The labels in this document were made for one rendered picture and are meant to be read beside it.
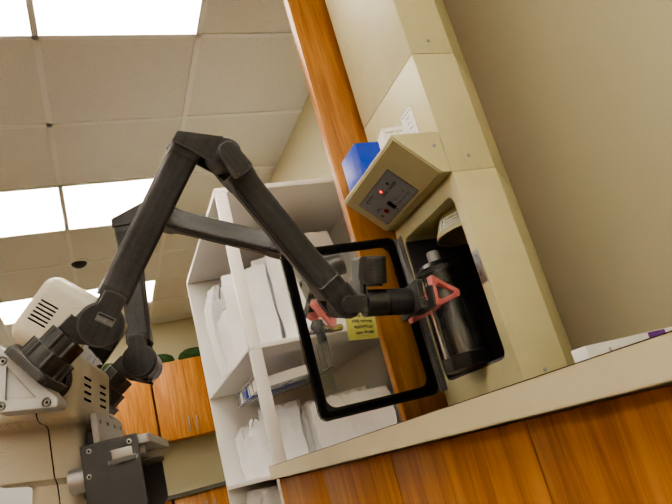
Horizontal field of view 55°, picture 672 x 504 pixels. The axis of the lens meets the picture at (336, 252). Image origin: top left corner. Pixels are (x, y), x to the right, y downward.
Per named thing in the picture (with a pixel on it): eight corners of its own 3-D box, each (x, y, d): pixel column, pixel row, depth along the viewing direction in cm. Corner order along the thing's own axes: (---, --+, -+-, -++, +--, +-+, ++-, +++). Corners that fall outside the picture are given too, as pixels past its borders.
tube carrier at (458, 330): (476, 364, 145) (447, 275, 151) (502, 352, 135) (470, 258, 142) (434, 373, 141) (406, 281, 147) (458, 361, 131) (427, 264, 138)
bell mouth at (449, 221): (486, 241, 162) (479, 221, 163) (525, 212, 146) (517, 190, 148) (424, 251, 155) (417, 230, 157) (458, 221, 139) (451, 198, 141)
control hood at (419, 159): (394, 231, 166) (383, 196, 169) (452, 171, 137) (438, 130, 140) (353, 236, 161) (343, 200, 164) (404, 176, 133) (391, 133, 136)
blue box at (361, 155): (385, 190, 165) (376, 159, 168) (400, 172, 157) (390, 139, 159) (350, 194, 162) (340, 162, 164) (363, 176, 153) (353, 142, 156)
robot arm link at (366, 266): (326, 313, 137) (342, 313, 129) (323, 258, 138) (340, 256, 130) (376, 310, 142) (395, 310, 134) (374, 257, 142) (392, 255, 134)
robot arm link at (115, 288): (173, 123, 127) (182, 109, 118) (234, 156, 132) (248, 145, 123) (66, 334, 117) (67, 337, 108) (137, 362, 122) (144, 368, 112)
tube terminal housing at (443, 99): (536, 391, 161) (443, 123, 184) (626, 364, 132) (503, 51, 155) (450, 414, 152) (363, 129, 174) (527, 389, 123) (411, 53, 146)
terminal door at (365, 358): (440, 393, 151) (393, 236, 163) (321, 423, 139) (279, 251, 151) (439, 394, 152) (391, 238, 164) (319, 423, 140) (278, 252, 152)
